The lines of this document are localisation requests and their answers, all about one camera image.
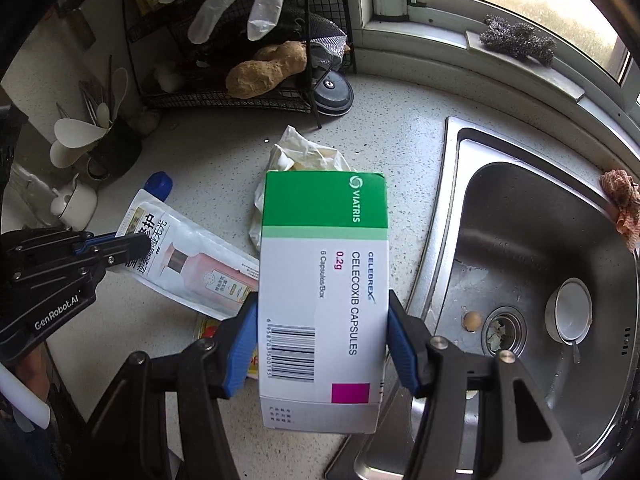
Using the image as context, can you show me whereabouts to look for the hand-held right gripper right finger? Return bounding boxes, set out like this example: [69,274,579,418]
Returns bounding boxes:
[387,290,577,480]

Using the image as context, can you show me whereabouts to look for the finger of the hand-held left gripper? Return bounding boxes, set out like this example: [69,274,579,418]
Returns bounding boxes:
[17,236,153,286]
[12,228,121,256]

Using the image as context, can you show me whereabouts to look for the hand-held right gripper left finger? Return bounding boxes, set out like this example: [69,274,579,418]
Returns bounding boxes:
[84,295,259,480]

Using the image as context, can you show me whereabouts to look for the white refill pouch blue cap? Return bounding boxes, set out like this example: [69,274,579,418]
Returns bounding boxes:
[107,171,261,321]

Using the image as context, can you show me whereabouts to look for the white green medicine box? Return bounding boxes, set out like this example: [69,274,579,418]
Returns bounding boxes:
[258,170,390,434]

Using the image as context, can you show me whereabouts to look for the yellow red packet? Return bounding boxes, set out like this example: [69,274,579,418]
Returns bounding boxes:
[195,315,261,379]

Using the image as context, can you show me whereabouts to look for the white ceramic jar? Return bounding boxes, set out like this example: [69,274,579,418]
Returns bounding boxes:
[50,175,99,229]

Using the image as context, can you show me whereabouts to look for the black utensil holder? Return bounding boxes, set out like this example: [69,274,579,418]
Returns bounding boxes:
[87,117,144,182]

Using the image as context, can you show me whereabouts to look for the sink drain strainer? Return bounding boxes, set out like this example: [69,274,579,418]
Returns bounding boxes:
[481,306,529,357]

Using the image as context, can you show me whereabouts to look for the white rice paddle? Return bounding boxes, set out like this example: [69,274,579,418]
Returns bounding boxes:
[50,117,109,169]

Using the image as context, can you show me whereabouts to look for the garlic bulb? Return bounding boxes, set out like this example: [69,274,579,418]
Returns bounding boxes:
[135,107,162,134]
[152,62,184,92]

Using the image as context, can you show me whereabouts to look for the white spoon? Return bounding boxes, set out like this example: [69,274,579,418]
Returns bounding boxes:
[97,67,129,127]

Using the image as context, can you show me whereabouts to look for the white bowl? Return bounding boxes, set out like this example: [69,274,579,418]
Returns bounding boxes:
[544,277,594,345]

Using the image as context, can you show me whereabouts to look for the stainless steel sink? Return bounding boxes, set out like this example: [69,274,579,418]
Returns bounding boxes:
[325,116,640,480]

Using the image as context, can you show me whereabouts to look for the ginger root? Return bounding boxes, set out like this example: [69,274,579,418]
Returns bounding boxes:
[226,42,308,100]

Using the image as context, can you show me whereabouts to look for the black round gadget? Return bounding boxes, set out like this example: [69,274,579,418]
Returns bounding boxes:
[314,71,354,115]

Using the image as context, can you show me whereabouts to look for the orange mesh cloth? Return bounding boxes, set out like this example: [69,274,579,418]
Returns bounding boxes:
[599,169,640,252]

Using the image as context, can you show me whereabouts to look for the grey mesh net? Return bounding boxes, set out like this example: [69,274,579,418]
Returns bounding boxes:
[295,12,349,76]

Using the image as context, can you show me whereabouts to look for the steel wool scrubber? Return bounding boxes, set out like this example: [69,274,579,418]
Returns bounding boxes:
[479,15,557,66]

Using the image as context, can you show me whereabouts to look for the black wire rack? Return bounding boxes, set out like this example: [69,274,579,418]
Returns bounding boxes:
[122,0,358,128]

